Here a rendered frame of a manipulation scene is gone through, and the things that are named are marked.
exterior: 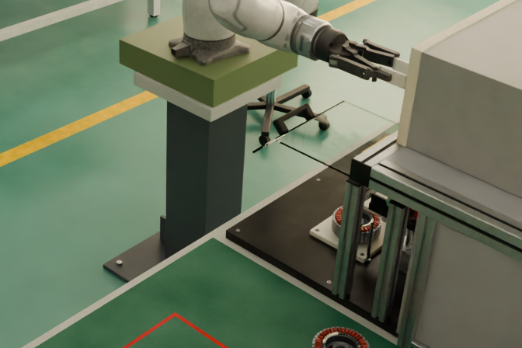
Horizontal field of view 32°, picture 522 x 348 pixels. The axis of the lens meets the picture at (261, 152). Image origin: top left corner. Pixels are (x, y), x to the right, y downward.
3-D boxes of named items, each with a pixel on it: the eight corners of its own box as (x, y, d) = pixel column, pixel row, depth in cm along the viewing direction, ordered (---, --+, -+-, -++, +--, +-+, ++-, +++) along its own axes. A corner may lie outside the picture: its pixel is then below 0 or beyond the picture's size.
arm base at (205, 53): (155, 47, 273) (155, 30, 270) (214, 30, 286) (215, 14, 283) (192, 70, 262) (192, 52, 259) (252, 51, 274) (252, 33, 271)
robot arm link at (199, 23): (178, 21, 277) (177, -49, 265) (236, 17, 281) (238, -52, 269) (187, 43, 263) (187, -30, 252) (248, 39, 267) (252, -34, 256)
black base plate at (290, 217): (225, 238, 209) (225, 229, 208) (382, 139, 252) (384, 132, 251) (397, 338, 184) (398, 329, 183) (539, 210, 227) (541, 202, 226)
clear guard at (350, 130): (252, 152, 192) (253, 128, 189) (321, 114, 209) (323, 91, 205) (380, 217, 175) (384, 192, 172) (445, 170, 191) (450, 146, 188)
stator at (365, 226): (321, 229, 209) (322, 216, 207) (350, 210, 216) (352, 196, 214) (360, 251, 203) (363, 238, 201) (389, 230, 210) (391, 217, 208)
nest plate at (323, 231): (309, 234, 209) (309, 230, 208) (348, 207, 219) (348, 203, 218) (363, 263, 201) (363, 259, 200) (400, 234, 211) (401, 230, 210)
